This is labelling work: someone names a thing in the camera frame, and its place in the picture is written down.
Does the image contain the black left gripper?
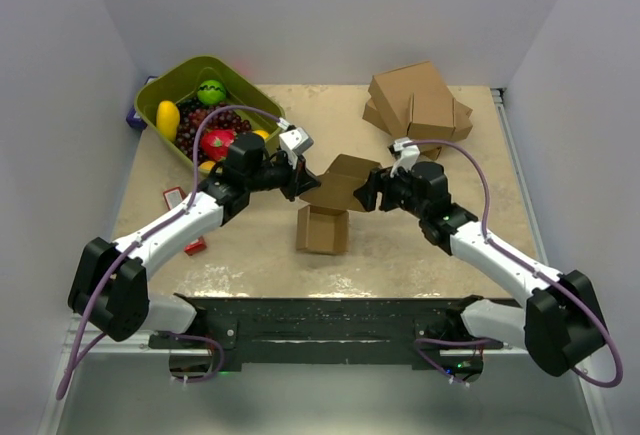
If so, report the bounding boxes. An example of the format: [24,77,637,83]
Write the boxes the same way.
[246,149,320,203]

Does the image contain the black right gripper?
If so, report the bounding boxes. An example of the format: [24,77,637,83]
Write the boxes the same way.
[354,160,428,219]

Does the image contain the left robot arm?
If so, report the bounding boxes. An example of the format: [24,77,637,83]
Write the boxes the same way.
[68,128,320,347]

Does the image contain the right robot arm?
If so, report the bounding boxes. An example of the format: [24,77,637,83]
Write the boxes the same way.
[354,162,610,377]

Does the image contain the blue box behind basket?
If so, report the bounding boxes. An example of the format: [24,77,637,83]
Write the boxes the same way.
[125,106,147,132]

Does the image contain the orange fruit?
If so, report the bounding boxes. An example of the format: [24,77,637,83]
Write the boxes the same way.
[253,130,270,140]

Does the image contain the red dragon fruit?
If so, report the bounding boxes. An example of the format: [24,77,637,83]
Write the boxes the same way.
[199,129,237,162]

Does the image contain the small yellow fruit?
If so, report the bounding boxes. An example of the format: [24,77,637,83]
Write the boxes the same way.
[199,160,215,173]

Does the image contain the red snack packet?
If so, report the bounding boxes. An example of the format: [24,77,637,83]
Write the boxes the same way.
[162,187,207,256]

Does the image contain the green apple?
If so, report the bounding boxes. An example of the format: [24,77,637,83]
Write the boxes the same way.
[196,79,227,106]

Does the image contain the dark purple grape bunch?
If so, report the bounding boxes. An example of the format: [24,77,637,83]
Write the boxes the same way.
[174,97,253,165]

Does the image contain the yellow mango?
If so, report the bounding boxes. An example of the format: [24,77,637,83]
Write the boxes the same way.
[156,100,181,143]

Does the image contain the green plastic basket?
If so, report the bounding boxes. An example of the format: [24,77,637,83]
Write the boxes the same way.
[134,56,284,174]

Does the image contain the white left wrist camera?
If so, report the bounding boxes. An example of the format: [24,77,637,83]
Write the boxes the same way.
[279,125,314,166]

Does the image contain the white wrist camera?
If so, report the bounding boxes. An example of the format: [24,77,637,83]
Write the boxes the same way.
[279,125,314,166]
[389,137,420,178]

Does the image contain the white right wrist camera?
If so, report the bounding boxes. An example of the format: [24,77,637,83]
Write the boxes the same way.
[389,137,420,178]

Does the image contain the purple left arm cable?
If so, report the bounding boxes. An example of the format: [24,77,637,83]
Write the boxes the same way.
[54,105,291,401]

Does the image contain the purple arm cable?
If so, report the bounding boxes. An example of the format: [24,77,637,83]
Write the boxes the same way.
[409,139,625,387]
[54,105,291,401]

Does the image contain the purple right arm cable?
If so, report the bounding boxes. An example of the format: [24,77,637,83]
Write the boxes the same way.
[409,139,625,387]

